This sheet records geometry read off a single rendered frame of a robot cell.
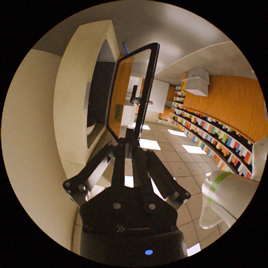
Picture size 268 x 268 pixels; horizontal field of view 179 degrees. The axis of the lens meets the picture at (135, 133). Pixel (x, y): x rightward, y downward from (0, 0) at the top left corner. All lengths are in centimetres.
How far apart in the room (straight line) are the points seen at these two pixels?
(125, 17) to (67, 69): 22
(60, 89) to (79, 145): 16
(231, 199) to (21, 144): 76
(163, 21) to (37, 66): 59
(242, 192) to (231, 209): 3
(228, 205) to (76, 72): 42
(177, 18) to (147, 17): 8
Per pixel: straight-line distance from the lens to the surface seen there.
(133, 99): 28
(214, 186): 29
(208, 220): 43
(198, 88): 229
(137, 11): 30
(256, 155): 63
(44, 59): 67
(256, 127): 189
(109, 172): 37
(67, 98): 26
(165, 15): 29
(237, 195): 21
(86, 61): 25
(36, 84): 63
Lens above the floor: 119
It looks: 22 degrees up
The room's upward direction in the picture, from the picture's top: 168 degrees counter-clockwise
